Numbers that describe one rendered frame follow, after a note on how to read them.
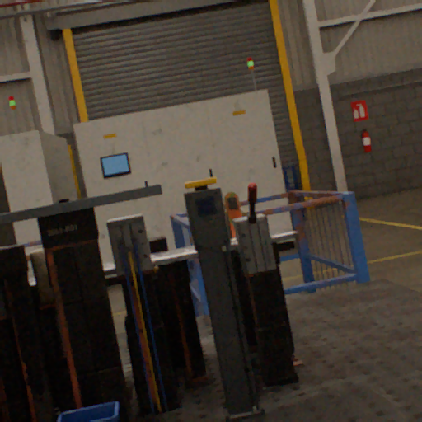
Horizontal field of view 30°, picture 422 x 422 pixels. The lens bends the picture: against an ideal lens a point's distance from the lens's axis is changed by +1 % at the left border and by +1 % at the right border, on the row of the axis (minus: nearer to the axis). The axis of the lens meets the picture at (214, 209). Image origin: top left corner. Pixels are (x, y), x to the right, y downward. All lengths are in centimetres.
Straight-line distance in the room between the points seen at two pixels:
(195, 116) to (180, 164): 61
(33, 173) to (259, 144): 275
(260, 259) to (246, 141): 816
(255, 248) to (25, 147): 816
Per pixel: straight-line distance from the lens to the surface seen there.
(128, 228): 164
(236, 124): 980
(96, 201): 145
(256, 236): 166
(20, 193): 974
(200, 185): 149
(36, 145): 970
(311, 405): 157
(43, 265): 167
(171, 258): 177
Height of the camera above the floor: 118
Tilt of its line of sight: 3 degrees down
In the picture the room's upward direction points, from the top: 11 degrees counter-clockwise
